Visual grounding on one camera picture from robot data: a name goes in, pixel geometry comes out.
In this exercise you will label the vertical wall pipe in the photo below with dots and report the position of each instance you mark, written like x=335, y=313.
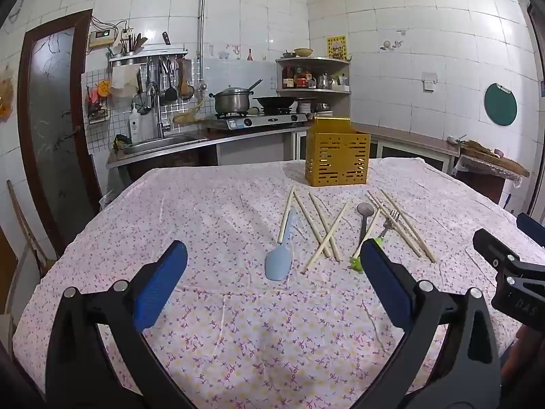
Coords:
x=202, y=8

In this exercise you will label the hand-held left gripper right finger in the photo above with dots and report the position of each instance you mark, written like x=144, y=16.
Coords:
x=383, y=283

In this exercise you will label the person's right hand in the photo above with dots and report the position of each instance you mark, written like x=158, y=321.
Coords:
x=528, y=351

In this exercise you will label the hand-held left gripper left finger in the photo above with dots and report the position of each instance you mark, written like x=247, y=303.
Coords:
x=157, y=283

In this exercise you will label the wooden door with frosted glass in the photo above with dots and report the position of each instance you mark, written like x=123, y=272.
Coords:
x=55, y=136

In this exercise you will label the wooden hanging spatula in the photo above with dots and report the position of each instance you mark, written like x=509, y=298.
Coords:
x=184, y=85

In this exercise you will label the steel faucet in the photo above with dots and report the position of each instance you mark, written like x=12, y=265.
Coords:
x=158, y=110

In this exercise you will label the stack of white plates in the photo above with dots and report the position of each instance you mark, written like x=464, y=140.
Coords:
x=306, y=107

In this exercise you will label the metal wall rack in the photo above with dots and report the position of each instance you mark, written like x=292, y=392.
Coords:
x=149, y=56

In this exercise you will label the floral tablecloth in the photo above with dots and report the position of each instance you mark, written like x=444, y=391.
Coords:
x=213, y=221

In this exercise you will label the yellow mesh bag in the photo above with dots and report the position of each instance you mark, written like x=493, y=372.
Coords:
x=189, y=115

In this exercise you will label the beige bowl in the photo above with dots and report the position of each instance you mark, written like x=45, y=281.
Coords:
x=303, y=52

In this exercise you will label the green round cutting board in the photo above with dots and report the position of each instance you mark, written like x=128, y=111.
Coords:
x=500, y=104

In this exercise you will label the yellow slotted utensil holder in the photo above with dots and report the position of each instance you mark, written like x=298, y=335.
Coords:
x=336, y=157

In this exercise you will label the white soap bottle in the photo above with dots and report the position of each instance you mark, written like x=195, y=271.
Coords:
x=135, y=125

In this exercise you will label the black wok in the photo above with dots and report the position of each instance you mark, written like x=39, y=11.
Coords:
x=274, y=101

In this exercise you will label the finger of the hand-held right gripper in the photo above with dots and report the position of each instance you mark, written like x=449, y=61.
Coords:
x=494, y=251
x=534, y=228

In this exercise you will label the kitchen counter with cabinets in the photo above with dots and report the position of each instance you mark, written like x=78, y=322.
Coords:
x=408, y=138

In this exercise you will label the steel kettle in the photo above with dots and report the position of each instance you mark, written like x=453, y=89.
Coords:
x=325, y=81

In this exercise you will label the steel pot with lid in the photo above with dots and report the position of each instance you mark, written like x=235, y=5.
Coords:
x=232, y=101

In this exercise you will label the steel sink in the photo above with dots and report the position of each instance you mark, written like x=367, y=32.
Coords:
x=166, y=144

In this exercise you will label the light blue spatula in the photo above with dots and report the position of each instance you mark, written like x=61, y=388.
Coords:
x=279, y=264

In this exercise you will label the yellow wall poster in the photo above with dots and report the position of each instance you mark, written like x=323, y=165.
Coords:
x=336, y=47

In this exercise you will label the wall control panel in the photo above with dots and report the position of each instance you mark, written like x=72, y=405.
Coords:
x=101, y=38

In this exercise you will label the grey spoon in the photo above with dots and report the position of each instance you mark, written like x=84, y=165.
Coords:
x=365, y=209

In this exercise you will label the gas stove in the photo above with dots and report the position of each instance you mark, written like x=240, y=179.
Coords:
x=259, y=121

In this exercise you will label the plastic-covered wooden board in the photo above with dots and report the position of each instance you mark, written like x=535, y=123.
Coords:
x=489, y=164

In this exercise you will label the steel corner shelf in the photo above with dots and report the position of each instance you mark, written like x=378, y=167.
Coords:
x=313, y=91

